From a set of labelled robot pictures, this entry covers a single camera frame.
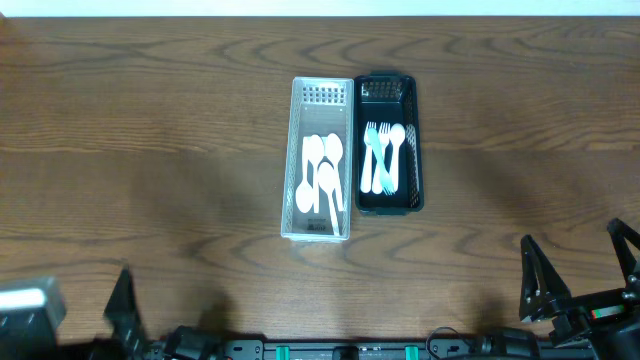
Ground right black cable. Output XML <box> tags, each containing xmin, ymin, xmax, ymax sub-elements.
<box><xmin>424</xmin><ymin>325</ymin><xmax>466</xmax><ymax>360</ymax></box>

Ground white spoon lowest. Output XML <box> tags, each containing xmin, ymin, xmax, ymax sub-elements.
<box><xmin>295</xmin><ymin>137</ymin><xmax>314</xmax><ymax>213</ymax></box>

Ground dark green mesh basket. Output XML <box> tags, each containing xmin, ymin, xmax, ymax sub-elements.
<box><xmin>353</xmin><ymin>72</ymin><xmax>424</xmax><ymax>215</ymax></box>

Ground mint green plastic fork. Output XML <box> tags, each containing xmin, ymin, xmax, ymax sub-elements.
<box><xmin>367</xmin><ymin>123</ymin><xmax>395</xmax><ymax>196</ymax></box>

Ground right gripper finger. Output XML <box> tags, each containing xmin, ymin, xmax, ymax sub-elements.
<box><xmin>519</xmin><ymin>235</ymin><xmax>571</xmax><ymax>323</ymax></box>
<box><xmin>607</xmin><ymin>218</ymin><xmax>639</xmax><ymax>285</ymax></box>

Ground clear plastic mesh basket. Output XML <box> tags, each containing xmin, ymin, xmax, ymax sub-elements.
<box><xmin>281</xmin><ymin>77</ymin><xmax>354</xmax><ymax>243</ymax></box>

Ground white plastic fork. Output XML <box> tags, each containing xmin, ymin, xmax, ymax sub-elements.
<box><xmin>360</xmin><ymin>122</ymin><xmax>376</xmax><ymax>193</ymax></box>
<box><xmin>373</xmin><ymin>122</ymin><xmax>392</xmax><ymax>195</ymax></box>

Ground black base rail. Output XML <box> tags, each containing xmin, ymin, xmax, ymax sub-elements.
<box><xmin>219</xmin><ymin>337</ymin><xmax>596</xmax><ymax>360</ymax></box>

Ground white thick plastic spoon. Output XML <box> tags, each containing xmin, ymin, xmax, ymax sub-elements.
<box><xmin>389</xmin><ymin>123</ymin><xmax>406</xmax><ymax>191</ymax></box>

